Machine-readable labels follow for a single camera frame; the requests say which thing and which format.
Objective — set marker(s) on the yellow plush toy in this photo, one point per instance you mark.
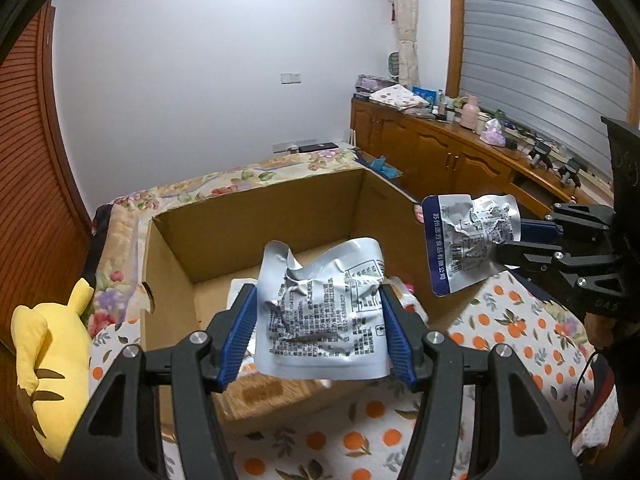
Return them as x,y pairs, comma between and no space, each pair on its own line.
50,360

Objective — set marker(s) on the small white fan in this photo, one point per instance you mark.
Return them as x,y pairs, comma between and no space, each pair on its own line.
395,65

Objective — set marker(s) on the person's right hand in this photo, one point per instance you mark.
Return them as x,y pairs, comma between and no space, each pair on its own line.
600,330

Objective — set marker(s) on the white wall switch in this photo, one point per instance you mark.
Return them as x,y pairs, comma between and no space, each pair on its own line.
291,78

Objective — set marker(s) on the orange white snack packet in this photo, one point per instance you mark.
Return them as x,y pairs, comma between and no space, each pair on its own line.
412,305

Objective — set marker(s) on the folded purple cloth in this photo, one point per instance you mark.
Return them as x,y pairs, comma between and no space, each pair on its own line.
370,82

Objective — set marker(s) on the cream curtain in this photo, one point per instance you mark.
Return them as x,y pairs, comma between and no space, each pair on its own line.
405,10

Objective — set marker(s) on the flat black box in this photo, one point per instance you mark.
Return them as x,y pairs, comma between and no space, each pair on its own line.
320,147

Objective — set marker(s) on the group of small bottles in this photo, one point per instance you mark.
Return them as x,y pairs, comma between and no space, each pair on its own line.
444,107

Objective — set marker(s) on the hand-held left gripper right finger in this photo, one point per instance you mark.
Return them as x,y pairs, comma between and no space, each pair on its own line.
400,340

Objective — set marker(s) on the purple tissue pack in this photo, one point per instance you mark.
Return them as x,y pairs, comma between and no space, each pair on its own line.
492,132

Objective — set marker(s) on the folded floral cloth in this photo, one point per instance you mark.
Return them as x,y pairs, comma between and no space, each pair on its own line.
397,96

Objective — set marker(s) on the louvered wooden wardrobe door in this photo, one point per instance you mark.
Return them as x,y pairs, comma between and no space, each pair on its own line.
30,210

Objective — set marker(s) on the wooden window frame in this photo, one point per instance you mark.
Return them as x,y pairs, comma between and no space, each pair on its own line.
455,35

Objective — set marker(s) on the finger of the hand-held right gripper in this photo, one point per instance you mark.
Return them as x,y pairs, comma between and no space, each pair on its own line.
530,256
537,232

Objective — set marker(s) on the silver snack packet blue edge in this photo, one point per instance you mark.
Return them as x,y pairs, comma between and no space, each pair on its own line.
465,240

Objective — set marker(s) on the blue cloth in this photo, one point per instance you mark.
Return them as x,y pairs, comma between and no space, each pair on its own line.
382,165

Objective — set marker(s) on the black device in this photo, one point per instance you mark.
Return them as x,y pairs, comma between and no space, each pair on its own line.
541,154
572,170

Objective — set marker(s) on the cardboard box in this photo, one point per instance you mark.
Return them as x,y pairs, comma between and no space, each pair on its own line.
200,240

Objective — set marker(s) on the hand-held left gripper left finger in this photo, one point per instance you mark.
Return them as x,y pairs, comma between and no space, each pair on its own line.
240,330

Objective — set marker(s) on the grey window blind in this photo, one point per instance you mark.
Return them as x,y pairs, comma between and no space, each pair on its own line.
540,50

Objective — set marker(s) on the dark cloth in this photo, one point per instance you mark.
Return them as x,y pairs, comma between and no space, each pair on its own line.
95,230

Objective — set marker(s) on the orange fruit print blanket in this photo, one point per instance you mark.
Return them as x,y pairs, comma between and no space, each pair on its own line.
505,330

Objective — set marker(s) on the wooden cabinet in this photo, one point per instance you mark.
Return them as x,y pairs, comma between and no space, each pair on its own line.
435,150

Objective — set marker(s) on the pink bottle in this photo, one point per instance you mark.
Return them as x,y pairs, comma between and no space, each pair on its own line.
470,115

